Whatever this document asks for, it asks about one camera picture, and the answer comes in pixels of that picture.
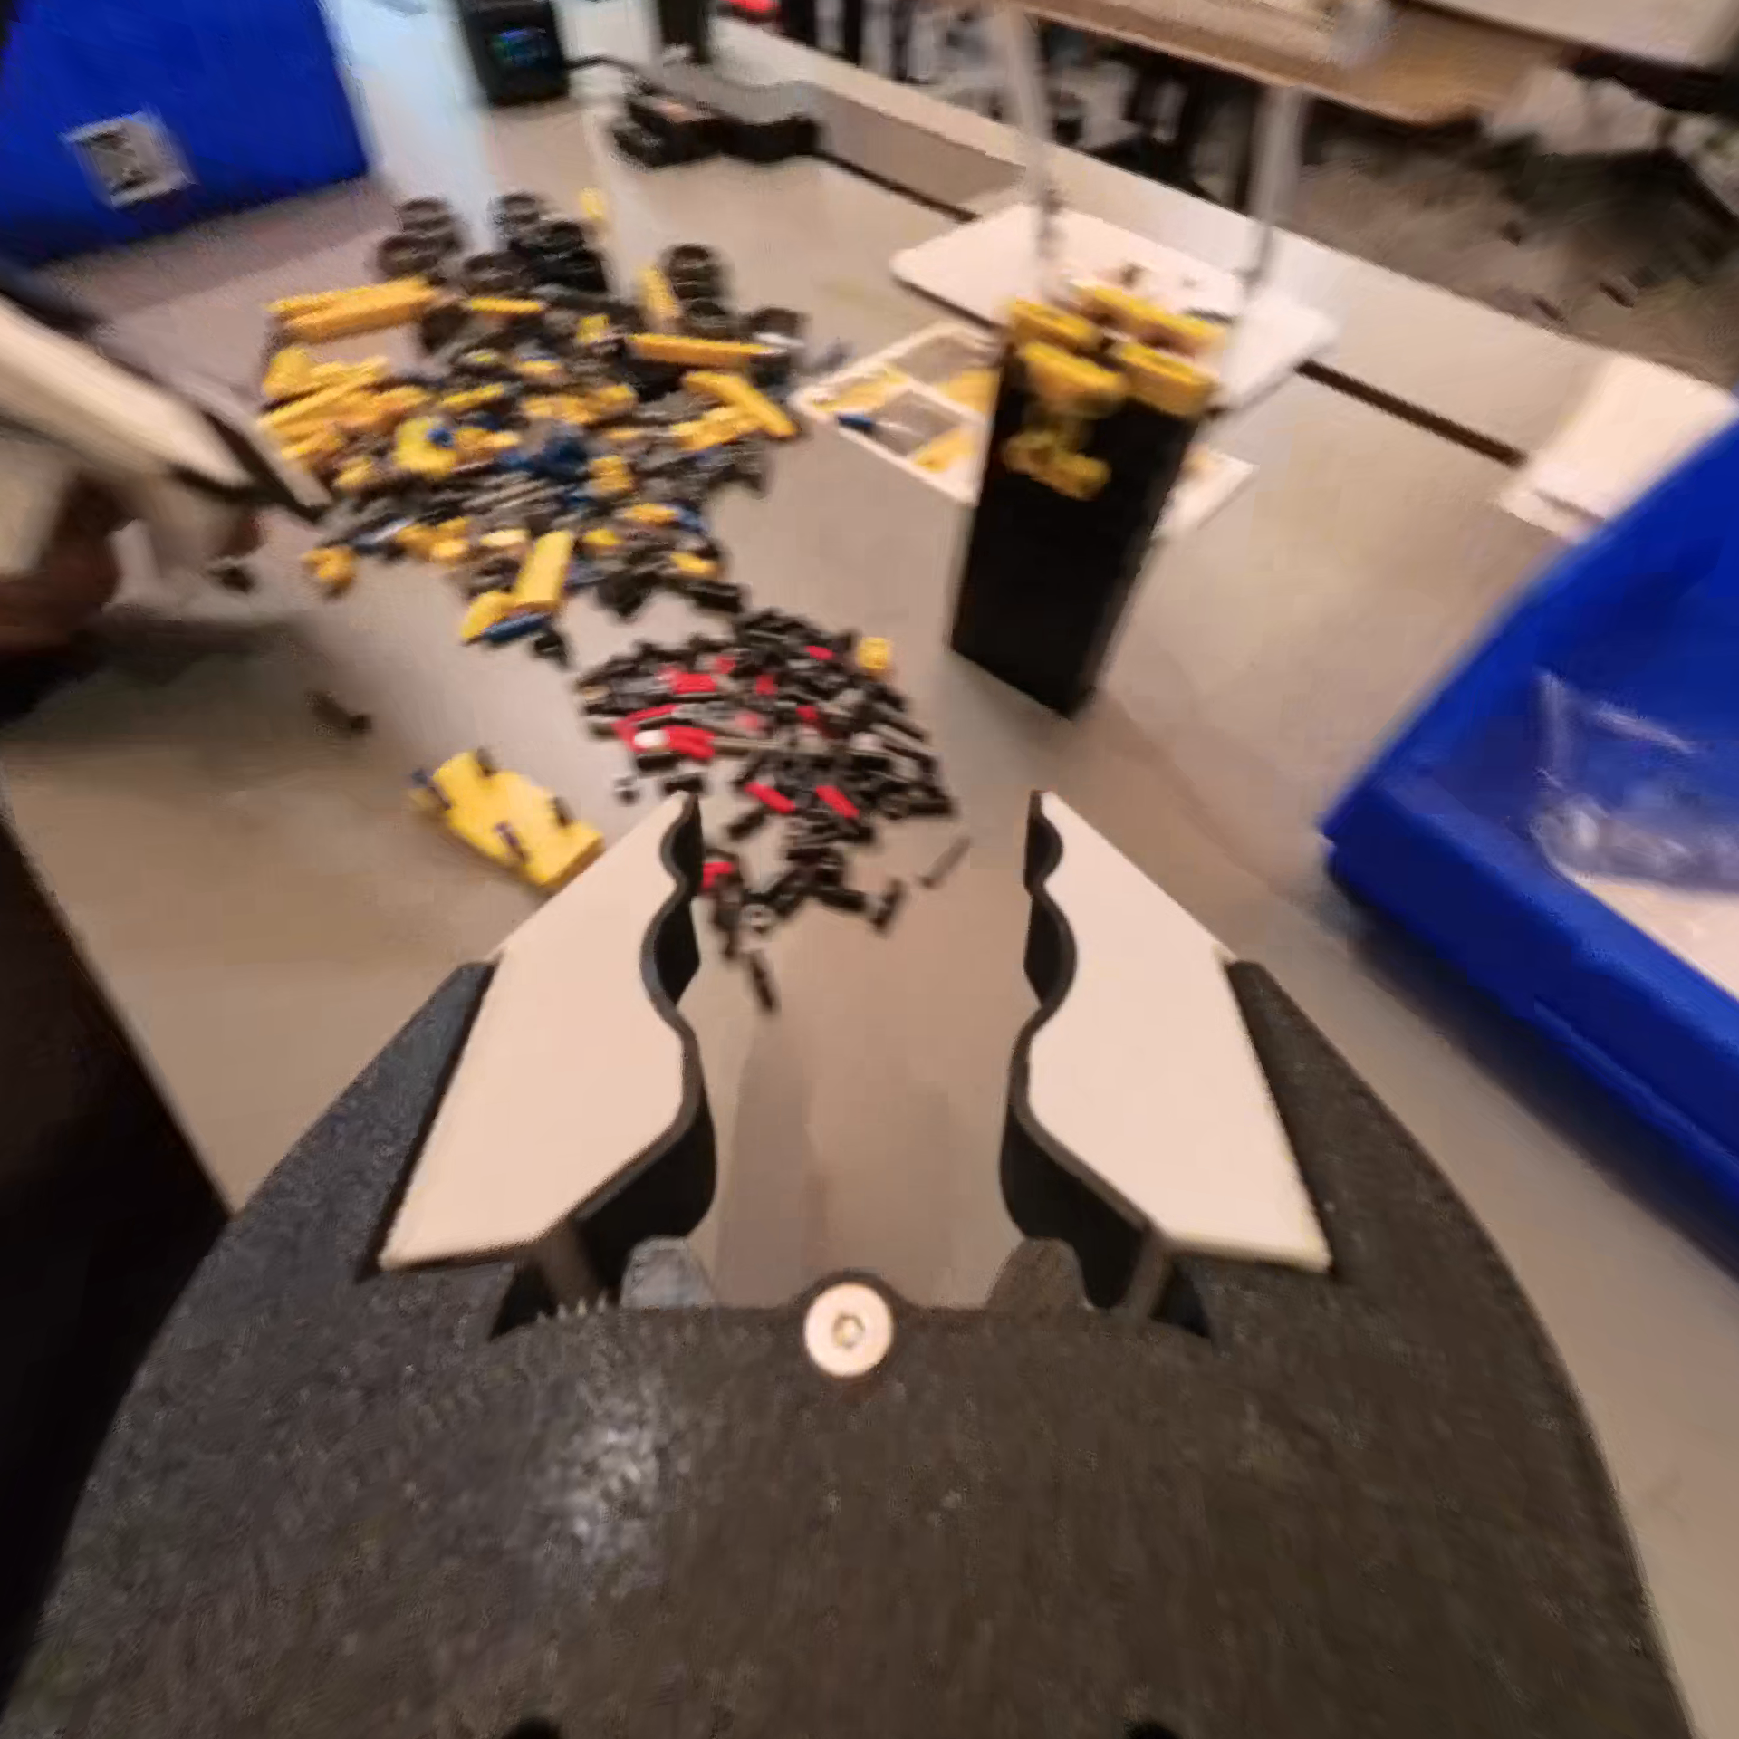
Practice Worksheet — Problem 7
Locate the person's left hand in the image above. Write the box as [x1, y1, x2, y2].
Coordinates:
[0, 476, 268, 657]

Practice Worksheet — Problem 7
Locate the clear plastic bag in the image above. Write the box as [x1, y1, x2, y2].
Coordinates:
[1533, 666, 1739, 904]

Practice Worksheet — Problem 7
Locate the pile of small black pins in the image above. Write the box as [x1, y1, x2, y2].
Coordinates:
[578, 611, 974, 1014]

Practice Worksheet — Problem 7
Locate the pile of mixed toy bricks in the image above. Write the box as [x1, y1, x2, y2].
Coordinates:
[260, 265, 852, 666]

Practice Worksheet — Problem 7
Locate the laminated paper sheet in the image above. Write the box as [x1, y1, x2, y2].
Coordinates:
[1501, 355, 1739, 538]

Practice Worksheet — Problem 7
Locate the black flat device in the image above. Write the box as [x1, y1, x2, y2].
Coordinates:
[610, 75, 827, 167]

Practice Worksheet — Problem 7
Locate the black yellow brick assembly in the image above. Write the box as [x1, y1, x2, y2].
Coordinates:
[949, 278, 1227, 718]

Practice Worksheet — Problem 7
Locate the yellow brick panel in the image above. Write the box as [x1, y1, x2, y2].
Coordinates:
[412, 750, 608, 892]

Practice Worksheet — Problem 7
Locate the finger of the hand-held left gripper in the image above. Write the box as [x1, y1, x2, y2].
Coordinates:
[0, 291, 333, 524]

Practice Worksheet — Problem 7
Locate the group of black toy tyres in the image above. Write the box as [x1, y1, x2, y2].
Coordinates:
[378, 190, 803, 341]

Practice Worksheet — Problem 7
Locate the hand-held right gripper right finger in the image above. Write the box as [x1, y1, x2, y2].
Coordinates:
[1003, 791, 1334, 1306]

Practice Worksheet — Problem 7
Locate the yellow sticker sheet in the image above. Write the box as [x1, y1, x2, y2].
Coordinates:
[796, 323, 1259, 538]

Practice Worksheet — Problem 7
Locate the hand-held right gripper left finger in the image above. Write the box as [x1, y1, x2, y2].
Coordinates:
[378, 791, 719, 1291]

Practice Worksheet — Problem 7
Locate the black device with screen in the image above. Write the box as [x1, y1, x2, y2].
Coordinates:
[455, 0, 570, 107]

